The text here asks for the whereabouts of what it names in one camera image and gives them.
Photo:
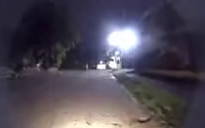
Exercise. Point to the dark tree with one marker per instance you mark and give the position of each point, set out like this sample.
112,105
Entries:
170,36

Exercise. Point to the grass strip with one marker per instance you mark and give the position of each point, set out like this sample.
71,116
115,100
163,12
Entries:
156,98

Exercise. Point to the row of trees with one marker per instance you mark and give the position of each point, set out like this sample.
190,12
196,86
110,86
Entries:
46,40

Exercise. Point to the grey asphalt road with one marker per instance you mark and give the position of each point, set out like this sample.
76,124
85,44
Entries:
73,96

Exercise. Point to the street lamp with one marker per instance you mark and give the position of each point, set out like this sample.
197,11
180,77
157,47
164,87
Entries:
122,39

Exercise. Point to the stone on road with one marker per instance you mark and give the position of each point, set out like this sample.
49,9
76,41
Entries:
144,118

